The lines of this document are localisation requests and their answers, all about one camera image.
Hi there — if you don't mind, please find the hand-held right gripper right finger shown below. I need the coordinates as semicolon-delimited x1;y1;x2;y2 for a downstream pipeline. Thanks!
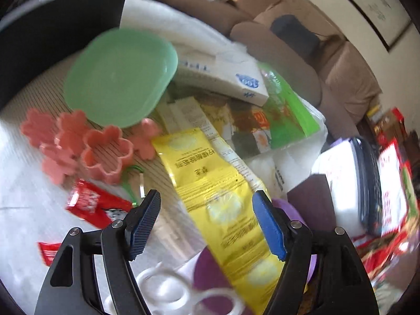
252;190;379;315

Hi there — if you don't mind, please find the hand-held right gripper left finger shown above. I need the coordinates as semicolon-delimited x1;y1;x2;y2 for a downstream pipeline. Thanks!
34;188;162;315

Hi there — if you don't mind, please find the yellow packet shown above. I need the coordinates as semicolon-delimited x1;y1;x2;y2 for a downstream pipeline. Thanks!
151;127;309;315

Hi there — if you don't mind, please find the black box with white inside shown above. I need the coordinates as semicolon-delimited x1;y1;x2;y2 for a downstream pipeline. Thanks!
0;0;130;109

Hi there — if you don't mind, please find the white plastic bag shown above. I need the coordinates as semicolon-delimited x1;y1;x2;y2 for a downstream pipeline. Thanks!
244;105;329;201

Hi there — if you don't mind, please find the red candy packet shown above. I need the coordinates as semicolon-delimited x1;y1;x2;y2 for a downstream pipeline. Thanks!
64;179;133;228

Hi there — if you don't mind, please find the white tissue pack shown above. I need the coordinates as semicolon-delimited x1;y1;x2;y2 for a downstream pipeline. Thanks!
310;138;383;233

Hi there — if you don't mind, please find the pink flower-shaped mould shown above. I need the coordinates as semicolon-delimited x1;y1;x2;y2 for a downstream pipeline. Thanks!
20;108;56;146
127;118;163;161
55;110;90;153
40;144;80;186

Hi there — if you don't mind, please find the small red candy wrapper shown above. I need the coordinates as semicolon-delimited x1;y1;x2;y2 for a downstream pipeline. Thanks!
38;241;63;266

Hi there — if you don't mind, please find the brown orange snack packet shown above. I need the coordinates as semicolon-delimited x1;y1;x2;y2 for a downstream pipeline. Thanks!
200;98;273;153

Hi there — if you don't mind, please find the black remote control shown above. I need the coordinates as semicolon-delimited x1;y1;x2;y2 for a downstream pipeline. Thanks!
349;137;384;235

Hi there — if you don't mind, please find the green packet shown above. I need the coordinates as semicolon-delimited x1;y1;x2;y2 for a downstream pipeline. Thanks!
259;62;320;148

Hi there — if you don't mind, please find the pile of red snack bags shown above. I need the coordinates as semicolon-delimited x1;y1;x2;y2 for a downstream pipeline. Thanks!
354;105;420;286

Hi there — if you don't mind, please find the green plastic plate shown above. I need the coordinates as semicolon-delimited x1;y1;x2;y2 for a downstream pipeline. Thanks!
63;28;179;128

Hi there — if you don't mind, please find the white box with blue print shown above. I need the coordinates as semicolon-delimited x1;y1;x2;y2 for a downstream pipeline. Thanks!
171;41;270;107

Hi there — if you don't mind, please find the beige sofa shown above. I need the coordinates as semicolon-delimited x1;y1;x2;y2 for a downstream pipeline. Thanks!
157;0;383;132

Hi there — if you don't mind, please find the dark cushion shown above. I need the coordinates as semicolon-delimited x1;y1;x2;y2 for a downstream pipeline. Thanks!
271;15;324;58

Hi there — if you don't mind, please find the white plastic ring tool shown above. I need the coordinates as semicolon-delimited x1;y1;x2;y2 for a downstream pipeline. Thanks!
105;261;245;315

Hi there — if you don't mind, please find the pink flower-shaped cutter ring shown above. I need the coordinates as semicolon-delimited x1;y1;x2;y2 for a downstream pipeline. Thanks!
80;126;134;184

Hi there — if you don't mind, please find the framed wall painting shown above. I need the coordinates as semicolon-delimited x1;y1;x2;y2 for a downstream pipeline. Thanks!
320;0;412;53

